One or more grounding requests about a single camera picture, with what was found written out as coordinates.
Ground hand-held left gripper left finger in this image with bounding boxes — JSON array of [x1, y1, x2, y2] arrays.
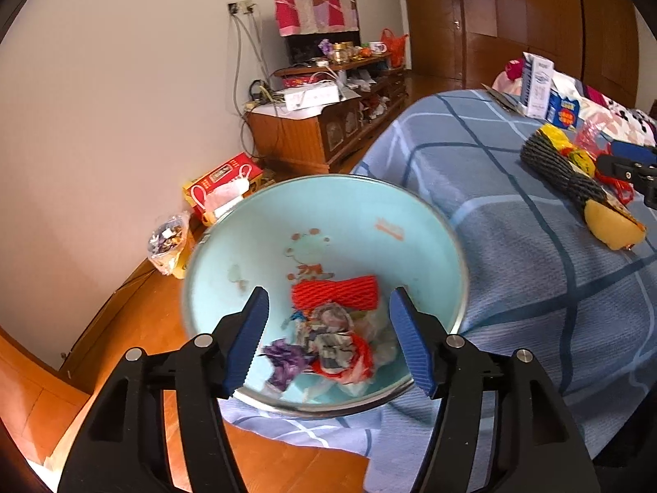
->
[[57, 285, 270, 493]]

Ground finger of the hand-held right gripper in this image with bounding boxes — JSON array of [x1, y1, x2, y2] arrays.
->
[[610, 140, 657, 165], [595, 155, 657, 188]]

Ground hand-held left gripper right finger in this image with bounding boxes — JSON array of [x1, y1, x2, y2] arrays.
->
[[388, 286, 601, 493]]

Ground pink clear plastic bag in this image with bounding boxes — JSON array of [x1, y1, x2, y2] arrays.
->
[[575, 118, 617, 154]]

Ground yellow sponge piece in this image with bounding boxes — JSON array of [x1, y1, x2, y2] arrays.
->
[[585, 200, 646, 251]]

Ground purple wrapper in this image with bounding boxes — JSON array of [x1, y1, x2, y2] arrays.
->
[[263, 340, 309, 391]]

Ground black foam net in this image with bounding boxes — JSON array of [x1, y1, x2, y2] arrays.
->
[[519, 131, 609, 206]]

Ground clear bag with red print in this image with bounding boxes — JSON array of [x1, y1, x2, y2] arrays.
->
[[310, 313, 406, 386]]

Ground yellow plastic wrapper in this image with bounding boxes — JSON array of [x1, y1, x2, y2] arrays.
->
[[539, 124, 596, 175]]

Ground grey patterned wrapper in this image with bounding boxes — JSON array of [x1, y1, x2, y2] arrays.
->
[[303, 304, 360, 365]]

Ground red foam net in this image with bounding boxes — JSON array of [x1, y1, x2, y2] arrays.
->
[[292, 276, 379, 314]]

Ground light blue enamel basin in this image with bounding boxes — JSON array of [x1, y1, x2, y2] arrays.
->
[[182, 175, 469, 418]]

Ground cow print blanket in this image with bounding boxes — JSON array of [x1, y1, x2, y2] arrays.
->
[[493, 59, 657, 147]]

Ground blue white milk carton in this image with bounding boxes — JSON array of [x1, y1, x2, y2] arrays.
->
[[545, 74, 586, 131]]

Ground heart print quilt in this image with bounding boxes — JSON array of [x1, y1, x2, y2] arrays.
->
[[554, 72, 637, 129]]

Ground blue plaid tablecloth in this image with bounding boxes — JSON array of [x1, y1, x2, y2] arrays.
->
[[221, 89, 657, 460]]

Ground tall white milk carton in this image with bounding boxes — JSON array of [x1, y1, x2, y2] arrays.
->
[[518, 53, 555, 119]]

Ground clear bag of wrappers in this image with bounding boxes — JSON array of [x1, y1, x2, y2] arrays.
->
[[149, 213, 190, 279]]

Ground white paper bag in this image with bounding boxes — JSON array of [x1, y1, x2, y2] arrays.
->
[[205, 177, 250, 217]]

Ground wooden wardrobe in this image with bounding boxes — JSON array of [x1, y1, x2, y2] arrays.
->
[[400, 0, 640, 114]]

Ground red yellow gift box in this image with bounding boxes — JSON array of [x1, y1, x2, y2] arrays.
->
[[183, 153, 265, 227]]

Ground wooden television cabinet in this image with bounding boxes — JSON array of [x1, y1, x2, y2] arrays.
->
[[246, 56, 409, 175]]

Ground wooden door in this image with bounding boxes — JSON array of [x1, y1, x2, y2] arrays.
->
[[400, 0, 465, 80]]

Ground white flat box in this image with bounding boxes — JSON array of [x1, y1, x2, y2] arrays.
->
[[285, 85, 342, 111]]

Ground orange plastic bag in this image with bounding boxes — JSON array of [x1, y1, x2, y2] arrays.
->
[[380, 29, 410, 69]]

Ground red tin box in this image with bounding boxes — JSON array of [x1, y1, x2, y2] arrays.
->
[[281, 74, 322, 90]]

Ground black television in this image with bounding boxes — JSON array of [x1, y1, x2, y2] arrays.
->
[[285, 31, 360, 62]]

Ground red pink cloth cover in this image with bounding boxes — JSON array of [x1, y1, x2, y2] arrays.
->
[[272, 0, 359, 38]]

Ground black power cable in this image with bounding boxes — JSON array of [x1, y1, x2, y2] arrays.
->
[[233, 13, 268, 114]]

